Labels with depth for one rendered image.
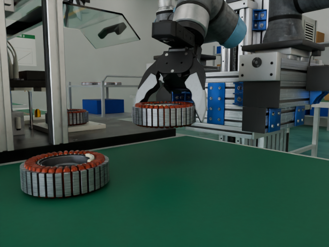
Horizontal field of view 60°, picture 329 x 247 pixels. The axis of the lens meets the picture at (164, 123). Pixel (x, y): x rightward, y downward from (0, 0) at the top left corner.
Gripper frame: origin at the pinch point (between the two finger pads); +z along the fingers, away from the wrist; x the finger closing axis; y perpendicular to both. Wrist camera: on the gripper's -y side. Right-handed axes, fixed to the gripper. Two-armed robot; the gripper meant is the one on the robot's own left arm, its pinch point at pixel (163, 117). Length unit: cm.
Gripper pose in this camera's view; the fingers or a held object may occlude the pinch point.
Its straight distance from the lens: 50.3
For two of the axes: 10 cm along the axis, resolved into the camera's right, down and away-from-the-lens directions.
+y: 3.6, 3.9, 8.4
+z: -2.1, 9.2, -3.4
